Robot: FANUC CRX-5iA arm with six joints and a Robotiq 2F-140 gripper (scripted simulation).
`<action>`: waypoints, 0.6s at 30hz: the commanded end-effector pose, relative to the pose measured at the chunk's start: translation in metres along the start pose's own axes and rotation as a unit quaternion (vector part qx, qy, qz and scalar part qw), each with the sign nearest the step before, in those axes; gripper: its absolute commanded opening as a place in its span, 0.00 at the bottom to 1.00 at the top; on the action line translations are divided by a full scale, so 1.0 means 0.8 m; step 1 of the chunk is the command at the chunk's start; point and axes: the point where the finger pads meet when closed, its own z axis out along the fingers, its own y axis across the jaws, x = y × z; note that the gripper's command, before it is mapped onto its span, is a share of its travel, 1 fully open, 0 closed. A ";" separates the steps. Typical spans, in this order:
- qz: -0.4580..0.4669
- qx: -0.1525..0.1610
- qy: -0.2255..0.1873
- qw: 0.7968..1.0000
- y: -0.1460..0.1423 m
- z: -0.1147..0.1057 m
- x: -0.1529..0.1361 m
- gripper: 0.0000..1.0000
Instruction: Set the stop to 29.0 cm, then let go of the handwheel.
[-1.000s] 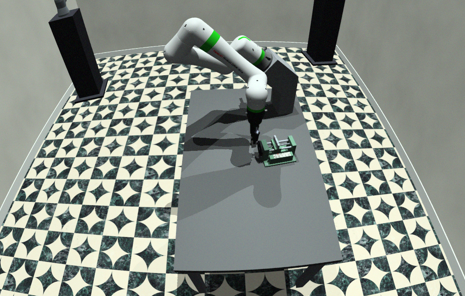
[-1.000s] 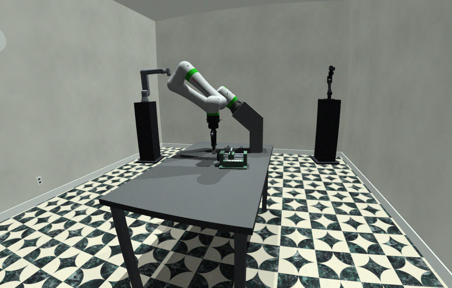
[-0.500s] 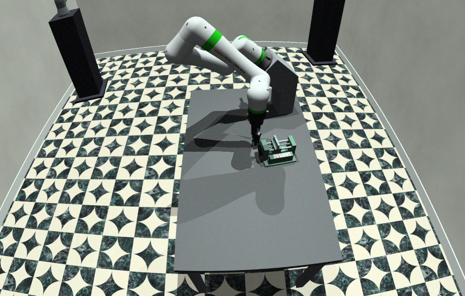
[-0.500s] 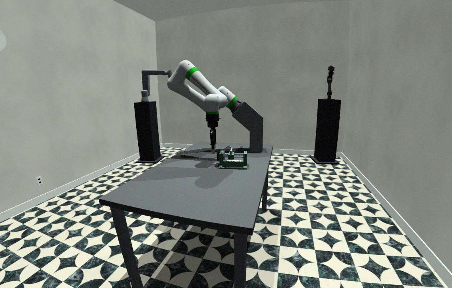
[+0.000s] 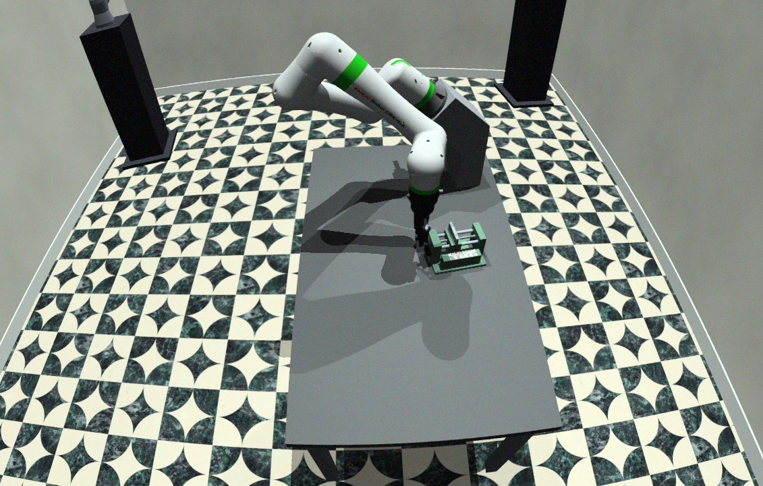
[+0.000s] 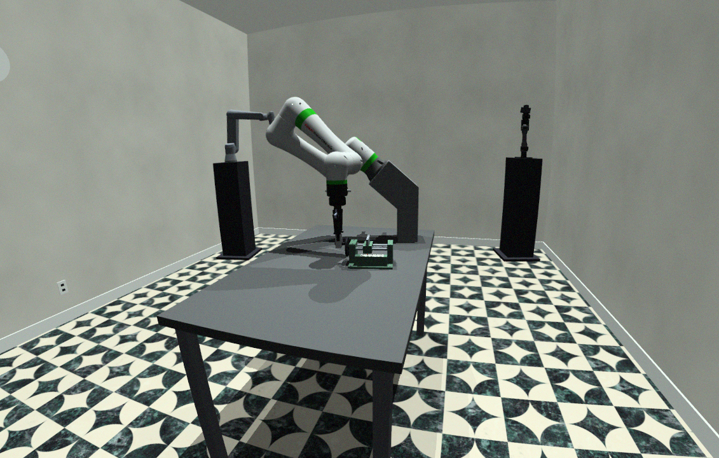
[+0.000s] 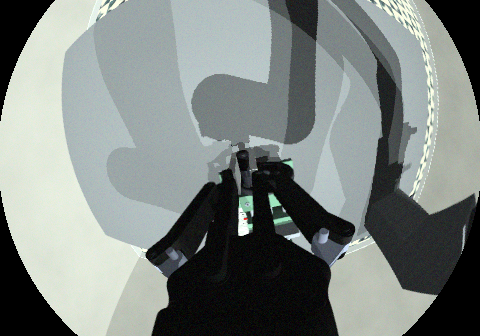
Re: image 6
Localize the green bench vise with handwheel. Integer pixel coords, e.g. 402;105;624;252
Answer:
341;235;393;269

